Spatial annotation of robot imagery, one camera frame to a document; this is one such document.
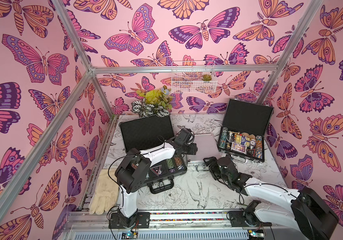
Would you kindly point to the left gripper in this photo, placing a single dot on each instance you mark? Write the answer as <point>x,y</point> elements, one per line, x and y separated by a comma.
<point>193,149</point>

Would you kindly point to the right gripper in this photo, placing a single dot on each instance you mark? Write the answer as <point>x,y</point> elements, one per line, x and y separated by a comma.
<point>217,169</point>

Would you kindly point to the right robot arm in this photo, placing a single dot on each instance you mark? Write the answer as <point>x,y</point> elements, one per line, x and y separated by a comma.
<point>301,210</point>

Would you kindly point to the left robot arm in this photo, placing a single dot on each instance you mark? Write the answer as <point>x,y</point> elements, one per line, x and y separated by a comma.
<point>134,168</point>

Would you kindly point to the large black poker case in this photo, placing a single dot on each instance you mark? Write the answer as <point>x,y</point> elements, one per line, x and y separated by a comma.
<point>147,133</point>

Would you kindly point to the right black poker case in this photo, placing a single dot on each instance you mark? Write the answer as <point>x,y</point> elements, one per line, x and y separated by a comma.
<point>242,130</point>

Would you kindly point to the green leafy plant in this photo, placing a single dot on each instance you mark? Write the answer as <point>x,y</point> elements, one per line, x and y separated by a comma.
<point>157,97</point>

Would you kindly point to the striped black white plant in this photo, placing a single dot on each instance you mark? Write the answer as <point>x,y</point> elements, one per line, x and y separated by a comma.
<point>147,110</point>

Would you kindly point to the small succulent plant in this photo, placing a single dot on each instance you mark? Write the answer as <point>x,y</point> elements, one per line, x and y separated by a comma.
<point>206,77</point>

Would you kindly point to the cream work glove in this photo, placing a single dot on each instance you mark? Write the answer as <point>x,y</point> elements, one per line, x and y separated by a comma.
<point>106,193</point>

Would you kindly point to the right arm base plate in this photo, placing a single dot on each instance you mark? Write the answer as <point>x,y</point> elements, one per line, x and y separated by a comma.
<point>240,219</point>

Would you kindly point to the white wire basket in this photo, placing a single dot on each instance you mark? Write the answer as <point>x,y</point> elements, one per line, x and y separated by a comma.
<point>187,79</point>

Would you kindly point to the aluminium front rail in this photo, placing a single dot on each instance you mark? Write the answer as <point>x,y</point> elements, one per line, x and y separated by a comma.
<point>188,218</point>

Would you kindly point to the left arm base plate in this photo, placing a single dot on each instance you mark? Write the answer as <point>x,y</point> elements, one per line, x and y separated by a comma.
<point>140,220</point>

